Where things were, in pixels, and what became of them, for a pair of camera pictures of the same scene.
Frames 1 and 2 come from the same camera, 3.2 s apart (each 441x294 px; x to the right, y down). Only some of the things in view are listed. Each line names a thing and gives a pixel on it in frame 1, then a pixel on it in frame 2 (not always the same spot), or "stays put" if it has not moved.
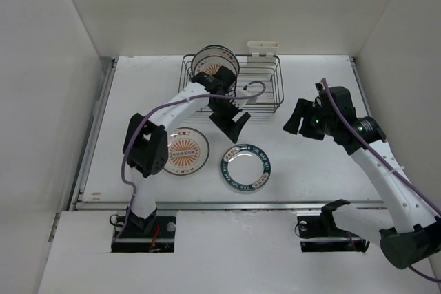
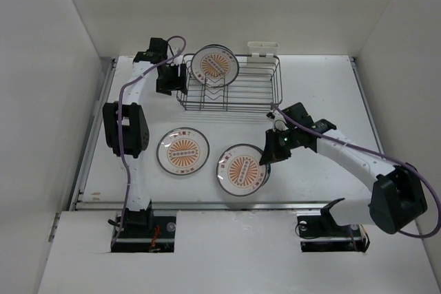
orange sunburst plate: x=189 y=150 stays put
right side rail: x=353 y=62 stays put
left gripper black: x=231 y=128 → x=167 y=88
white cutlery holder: x=267 y=48 stays put
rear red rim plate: x=211 y=57 stays put
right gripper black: x=304 y=108 → x=272 y=153
